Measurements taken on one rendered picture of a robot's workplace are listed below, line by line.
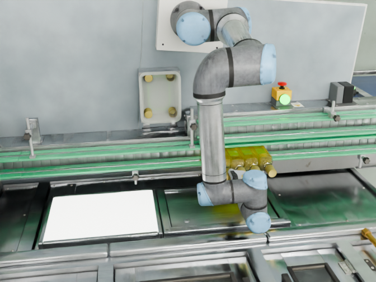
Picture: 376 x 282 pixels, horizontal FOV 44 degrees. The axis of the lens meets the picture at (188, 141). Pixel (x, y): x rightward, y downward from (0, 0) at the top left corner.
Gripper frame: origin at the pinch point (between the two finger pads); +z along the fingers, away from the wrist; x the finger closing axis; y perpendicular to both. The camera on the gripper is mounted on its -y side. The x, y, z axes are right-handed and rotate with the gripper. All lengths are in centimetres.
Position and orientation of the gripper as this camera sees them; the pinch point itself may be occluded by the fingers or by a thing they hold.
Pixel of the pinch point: (229, 175)
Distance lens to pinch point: 180.2
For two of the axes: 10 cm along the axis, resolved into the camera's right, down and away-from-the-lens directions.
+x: -0.2, -9.2, -3.8
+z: -1.4, -3.8, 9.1
